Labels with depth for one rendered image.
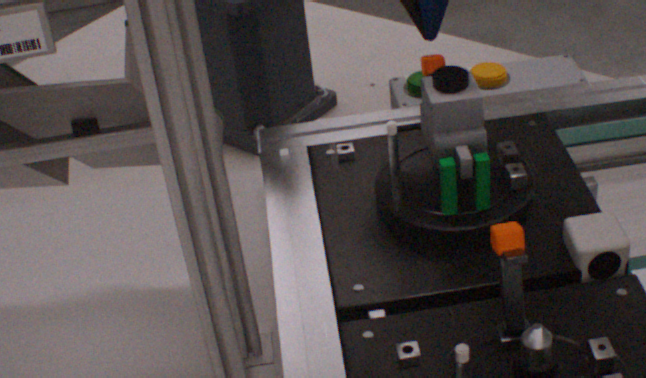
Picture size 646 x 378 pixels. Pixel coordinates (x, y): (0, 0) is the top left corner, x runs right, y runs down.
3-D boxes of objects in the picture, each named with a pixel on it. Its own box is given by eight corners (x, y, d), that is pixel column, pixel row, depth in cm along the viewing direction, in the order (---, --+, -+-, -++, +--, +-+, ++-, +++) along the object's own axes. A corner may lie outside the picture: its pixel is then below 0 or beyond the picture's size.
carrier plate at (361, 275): (310, 162, 96) (307, 143, 94) (545, 127, 96) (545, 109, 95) (338, 327, 76) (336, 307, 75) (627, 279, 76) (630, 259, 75)
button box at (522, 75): (391, 123, 109) (387, 75, 106) (568, 98, 110) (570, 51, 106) (402, 156, 104) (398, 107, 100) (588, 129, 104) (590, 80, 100)
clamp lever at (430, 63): (429, 137, 88) (419, 55, 87) (450, 134, 88) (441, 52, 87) (435, 145, 85) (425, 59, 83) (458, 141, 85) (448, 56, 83)
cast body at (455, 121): (420, 129, 84) (416, 59, 80) (469, 122, 84) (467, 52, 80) (440, 183, 77) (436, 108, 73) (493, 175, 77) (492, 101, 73)
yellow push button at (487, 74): (466, 79, 105) (466, 63, 104) (501, 74, 105) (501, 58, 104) (475, 97, 102) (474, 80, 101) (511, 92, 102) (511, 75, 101)
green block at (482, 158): (473, 202, 81) (472, 153, 78) (487, 200, 81) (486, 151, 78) (476, 211, 80) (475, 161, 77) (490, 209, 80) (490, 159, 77)
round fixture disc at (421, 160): (365, 165, 90) (363, 147, 89) (510, 144, 91) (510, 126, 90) (389, 259, 79) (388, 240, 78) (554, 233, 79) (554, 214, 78)
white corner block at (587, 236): (559, 254, 80) (562, 216, 78) (610, 245, 80) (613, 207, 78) (576, 290, 76) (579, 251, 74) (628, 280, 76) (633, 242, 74)
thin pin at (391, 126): (392, 206, 81) (385, 120, 77) (402, 205, 81) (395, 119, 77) (394, 212, 81) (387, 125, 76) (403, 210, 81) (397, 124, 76)
